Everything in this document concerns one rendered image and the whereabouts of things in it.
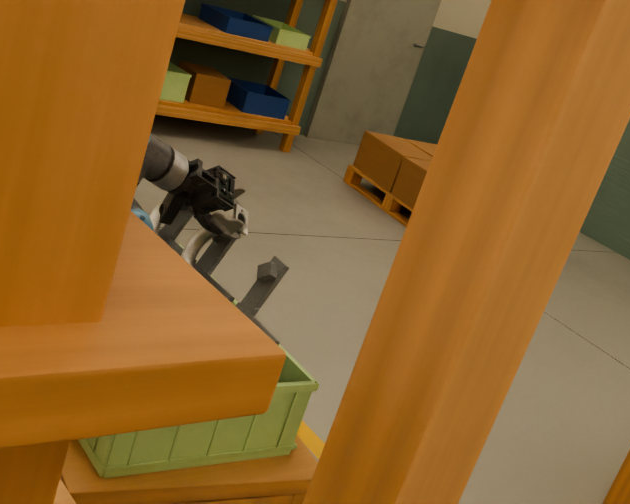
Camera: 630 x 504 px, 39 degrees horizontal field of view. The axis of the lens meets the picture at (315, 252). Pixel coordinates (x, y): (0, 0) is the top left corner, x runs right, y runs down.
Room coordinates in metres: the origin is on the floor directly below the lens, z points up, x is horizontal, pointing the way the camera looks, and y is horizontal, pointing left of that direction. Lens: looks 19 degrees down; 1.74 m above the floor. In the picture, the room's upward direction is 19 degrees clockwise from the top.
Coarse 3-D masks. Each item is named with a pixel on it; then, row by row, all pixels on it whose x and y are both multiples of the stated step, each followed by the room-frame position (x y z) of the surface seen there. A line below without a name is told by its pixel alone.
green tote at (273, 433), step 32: (288, 384) 1.51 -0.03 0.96; (256, 416) 1.47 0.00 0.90; (288, 416) 1.52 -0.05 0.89; (96, 448) 1.31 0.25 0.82; (128, 448) 1.31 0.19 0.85; (160, 448) 1.35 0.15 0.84; (192, 448) 1.39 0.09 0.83; (224, 448) 1.44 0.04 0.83; (256, 448) 1.49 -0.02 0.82; (288, 448) 1.54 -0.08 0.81
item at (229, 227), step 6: (216, 216) 1.64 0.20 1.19; (222, 216) 1.63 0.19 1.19; (216, 222) 1.64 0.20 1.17; (222, 222) 1.64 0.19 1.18; (228, 222) 1.64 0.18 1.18; (234, 222) 1.64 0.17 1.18; (240, 222) 1.64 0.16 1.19; (222, 228) 1.65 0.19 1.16; (228, 228) 1.65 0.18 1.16; (234, 228) 1.65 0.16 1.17; (222, 234) 1.65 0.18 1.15; (228, 234) 1.66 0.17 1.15; (234, 234) 1.68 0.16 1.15
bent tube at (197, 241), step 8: (240, 208) 1.72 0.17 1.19; (232, 216) 1.71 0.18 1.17; (240, 216) 1.72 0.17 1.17; (200, 232) 1.72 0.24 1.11; (208, 232) 1.72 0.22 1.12; (240, 232) 1.69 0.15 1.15; (192, 240) 1.72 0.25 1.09; (200, 240) 1.72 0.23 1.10; (208, 240) 1.73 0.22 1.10; (184, 248) 1.72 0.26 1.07; (192, 248) 1.71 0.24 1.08; (200, 248) 1.72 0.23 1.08; (184, 256) 1.70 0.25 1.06; (192, 256) 1.71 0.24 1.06; (192, 264) 1.70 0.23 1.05
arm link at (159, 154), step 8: (152, 136) 1.51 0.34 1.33; (152, 144) 1.50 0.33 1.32; (160, 144) 1.52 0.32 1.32; (152, 152) 1.50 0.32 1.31; (160, 152) 1.51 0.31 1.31; (168, 152) 1.53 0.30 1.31; (144, 160) 1.49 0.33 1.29; (152, 160) 1.50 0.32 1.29; (160, 160) 1.51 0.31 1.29; (168, 160) 1.52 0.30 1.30; (144, 168) 1.49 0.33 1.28; (152, 168) 1.50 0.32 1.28; (160, 168) 1.51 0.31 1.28; (168, 168) 1.52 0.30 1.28; (144, 176) 1.51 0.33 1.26; (152, 176) 1.51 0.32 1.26; (160, 176) 1.52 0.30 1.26
